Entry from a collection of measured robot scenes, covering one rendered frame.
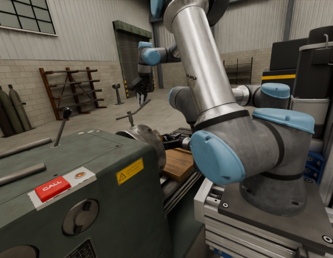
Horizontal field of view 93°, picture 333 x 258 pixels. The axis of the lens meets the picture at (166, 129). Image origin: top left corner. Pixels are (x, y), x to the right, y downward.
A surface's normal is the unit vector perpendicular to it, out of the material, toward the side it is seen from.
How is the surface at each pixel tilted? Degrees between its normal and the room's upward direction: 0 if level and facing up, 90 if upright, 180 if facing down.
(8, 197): 0
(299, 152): 95
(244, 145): 57
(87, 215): 90
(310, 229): 0
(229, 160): 69
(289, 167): 90
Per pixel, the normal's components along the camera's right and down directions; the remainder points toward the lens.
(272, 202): -0.49, 0.04
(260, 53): -0.39, 0.35
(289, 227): -0.10, -0.94
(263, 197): -0.71, 0.00
